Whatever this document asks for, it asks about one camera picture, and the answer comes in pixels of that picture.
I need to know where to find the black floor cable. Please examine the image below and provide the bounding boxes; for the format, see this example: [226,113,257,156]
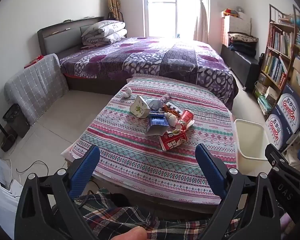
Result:
[16,160,49,176]

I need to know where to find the striped patterned tablecloth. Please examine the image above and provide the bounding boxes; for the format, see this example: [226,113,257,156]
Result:
[71,74,239,204]

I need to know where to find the red and yellow plush toy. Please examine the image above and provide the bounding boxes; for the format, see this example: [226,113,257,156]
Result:
[222,8,240,18]

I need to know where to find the blue cardboard box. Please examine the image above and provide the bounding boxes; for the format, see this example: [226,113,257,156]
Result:
[145,110,170,137]

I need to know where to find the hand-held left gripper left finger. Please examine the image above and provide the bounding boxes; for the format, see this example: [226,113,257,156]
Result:
[14,144,102,240]

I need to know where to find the person's left hand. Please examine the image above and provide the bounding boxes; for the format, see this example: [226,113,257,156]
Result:
[109,226,147,240]

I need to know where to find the dark wooden bed frame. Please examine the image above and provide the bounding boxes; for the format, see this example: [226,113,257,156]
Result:
[37,17,133,96]

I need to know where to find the beige curtain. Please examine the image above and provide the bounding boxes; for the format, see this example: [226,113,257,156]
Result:
[193,0,210,42]

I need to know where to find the rows of shelf books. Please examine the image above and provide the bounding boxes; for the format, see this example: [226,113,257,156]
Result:
[262,17,300,87]

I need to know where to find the red cloth item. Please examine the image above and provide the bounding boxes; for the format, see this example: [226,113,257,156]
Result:
[24,55,44,68]

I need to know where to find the wooden bookshelf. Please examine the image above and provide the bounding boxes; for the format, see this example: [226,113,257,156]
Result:
[255,4,300,98]

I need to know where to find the stack of floor books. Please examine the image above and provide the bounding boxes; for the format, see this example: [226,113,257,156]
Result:
[254,80,278,117]

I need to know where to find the window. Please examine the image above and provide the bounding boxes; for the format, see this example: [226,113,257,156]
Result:
[142,0,203,39]

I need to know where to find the purple patterned blanket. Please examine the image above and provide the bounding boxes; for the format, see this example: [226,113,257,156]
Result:
[59,37,239,110]

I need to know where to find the red noodle cup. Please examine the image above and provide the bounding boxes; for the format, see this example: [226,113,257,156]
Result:
[176,109,195,131]

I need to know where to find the black mesh basket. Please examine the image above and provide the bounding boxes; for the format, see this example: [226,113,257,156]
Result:
[2,104,28,137]

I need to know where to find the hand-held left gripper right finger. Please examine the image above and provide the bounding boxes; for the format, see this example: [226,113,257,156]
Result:
[195,143,288,240]

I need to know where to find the white green-print carton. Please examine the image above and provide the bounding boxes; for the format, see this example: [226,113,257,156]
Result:
[129,95,150,118]

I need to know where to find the white foam puzzle strip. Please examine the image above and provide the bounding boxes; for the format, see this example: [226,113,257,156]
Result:
[165,102,183,114]

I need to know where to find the white plastic bin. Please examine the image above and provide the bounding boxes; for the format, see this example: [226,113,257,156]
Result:
[234,119,272,175]

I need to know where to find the grey-blue bag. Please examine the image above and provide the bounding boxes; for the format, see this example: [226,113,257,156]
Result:
[145,98,167,112]

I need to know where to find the folded white printed quilt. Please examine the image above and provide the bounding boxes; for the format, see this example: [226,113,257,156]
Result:
[80,20,128,48]

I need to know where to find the pile of folded clothes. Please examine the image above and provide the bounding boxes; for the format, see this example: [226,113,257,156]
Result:
[227,31,258,57]

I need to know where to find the black bench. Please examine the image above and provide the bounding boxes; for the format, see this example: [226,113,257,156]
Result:
[220,44,260,90]

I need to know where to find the red snack packet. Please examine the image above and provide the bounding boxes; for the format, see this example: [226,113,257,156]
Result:
[159,129,188,152]

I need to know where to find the beige plaid coat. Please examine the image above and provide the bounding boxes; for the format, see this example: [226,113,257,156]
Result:
[107,0,123,22]

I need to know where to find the grey checked cushion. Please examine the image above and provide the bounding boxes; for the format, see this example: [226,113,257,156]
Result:
[4,54,70,127]

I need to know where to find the patterned paper towel wad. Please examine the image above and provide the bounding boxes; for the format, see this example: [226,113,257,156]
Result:
[164,112,181,127]

